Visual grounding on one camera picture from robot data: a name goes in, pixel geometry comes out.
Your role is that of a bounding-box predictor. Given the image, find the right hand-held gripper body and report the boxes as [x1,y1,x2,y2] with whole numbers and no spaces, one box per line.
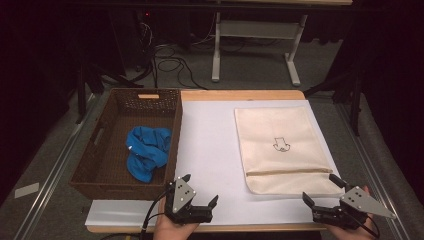
[312,186,398,231]

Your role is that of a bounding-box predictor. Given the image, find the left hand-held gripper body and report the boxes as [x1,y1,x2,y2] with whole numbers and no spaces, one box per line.
[164,176,214,225]

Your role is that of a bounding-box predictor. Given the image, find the blue cloth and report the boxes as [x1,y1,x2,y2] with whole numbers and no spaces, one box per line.
[125,125,173,184]

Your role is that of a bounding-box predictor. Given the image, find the brown woven basket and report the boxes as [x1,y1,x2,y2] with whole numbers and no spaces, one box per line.
[68,87,184,202]

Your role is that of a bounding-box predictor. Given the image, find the cream zippered laundry bag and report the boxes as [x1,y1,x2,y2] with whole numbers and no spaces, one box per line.
[234,106,344,198]

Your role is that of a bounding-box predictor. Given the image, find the person's right hand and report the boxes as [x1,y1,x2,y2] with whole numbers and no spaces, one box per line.
[324,185,379,240]

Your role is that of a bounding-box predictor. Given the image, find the person's left hand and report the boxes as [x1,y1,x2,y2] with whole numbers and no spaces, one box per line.
[153,199,200,240]

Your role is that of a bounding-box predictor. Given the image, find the white sheet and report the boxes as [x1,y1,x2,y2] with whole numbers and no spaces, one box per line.
[84,99,359,228]

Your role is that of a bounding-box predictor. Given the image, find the black stand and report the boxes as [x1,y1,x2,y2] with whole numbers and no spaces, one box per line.
[303,69,364,137]
[74,59,144,124]

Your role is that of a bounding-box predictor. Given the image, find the black computer tower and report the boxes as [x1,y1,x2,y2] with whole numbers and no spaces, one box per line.
[109,9,158,73]

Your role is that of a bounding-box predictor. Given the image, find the white tape piece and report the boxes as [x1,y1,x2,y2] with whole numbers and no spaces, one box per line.
[14,182,40,199]

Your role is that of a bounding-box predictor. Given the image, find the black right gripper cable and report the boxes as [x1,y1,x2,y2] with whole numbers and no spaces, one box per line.
[346,208,382,239]

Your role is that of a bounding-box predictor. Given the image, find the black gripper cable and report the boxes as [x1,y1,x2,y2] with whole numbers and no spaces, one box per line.
[139,188,174,240]
[346,208,382,239]

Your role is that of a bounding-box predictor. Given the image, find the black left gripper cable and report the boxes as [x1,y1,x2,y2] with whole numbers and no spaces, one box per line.
[139,188,174,240]

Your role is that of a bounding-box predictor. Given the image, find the metal floor rail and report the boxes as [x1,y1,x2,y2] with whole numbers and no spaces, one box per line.
[13,96,101,240]
[334,103,409,240]

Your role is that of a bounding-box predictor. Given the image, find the black floor cables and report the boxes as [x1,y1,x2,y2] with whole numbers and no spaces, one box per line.
[151,44,208,90]

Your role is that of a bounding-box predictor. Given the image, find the white desk frame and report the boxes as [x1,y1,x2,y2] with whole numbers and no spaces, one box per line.
[211,0,354,87]

